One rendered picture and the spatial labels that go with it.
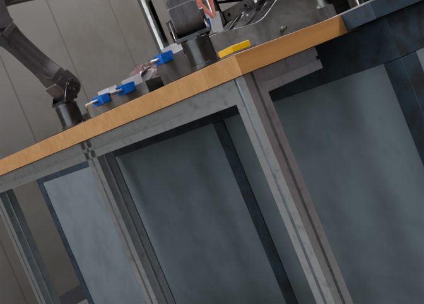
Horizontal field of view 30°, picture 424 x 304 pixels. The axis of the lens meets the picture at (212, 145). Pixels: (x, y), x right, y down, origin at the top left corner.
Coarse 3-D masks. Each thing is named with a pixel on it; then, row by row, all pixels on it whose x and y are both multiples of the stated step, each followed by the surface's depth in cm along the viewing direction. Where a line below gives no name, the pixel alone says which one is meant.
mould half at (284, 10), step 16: (272, 0) 228; (288, 0) 227; (256, 16) 227; (272, 16) 222; (288, 16) 226; (304, 16) 229; (320, 16) 233; (224, 32) 212; (240, 32) 215; (256, 32) 218; (272, 32) 222; (288, 32) 225; (224, 48) 211; (176, 64) 221
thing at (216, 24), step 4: (216, 12) 211; (208, 16) 210; (216, 16) 211; (208, 20) 209; (212, 20) 210; (216, 20) 211; (220, 20) 211; (212, 24) 210; (216, 24) 210; (220, 24) 211; (212, 28) 210; (216, 28) 210; (220, 28) 211; (212, 32) 210; (216, 32) 213
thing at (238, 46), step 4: (248, 40) 196; (236, 44) 194; (240, 44) 194; (244, 44) 195; (248, 44) 196; (228, 48) 194; (232, 48) 193; (236, 48) 193; (240, 48) 194; (220, 52) 197; (224, 52) 196; (228, 52) 194; (220, 56) 197
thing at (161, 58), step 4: (172, 44) 222; (176, 44) 223; (180, 44) 224; (168, 48) 223; (172, 48) 222; (176, 48) 223; (180, 48) 224; (164, 52) 221; (168, 52) 221; (172, 52) 222; (156, 56) 222; (160, 56) 220; (164, 56) 220; (168, 56) 221; (152, 60) 220; (156, 60) 221; (160, 60) 221; (164, 60) 220; (168, 60) 221; (172, 60) 223; (144, 64) 218; (148, 64) 219; (152, 64) 220; (156, 64) 223; (160, 64) 222
